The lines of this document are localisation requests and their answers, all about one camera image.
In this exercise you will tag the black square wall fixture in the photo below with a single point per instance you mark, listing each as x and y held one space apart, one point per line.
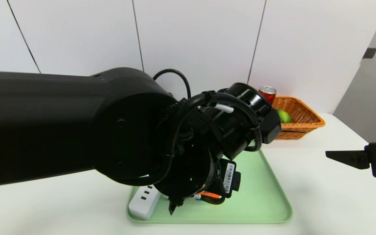
369 53

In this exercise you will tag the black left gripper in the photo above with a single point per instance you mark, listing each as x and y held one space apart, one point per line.
228 178

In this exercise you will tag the white power strip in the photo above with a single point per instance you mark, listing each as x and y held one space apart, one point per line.
144 199

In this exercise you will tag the orange wicker basket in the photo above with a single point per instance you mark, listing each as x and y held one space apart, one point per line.
300 117

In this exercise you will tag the red drink can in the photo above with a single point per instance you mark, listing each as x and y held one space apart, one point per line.
269 93

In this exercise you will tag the light green plastic tray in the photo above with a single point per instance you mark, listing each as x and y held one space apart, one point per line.
256 202

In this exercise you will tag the multicoloured puzzle cube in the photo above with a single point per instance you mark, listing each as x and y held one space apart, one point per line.
209 195

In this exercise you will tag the green lime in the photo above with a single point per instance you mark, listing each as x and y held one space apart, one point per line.
285 117

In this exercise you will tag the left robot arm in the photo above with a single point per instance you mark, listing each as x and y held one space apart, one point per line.
60 124

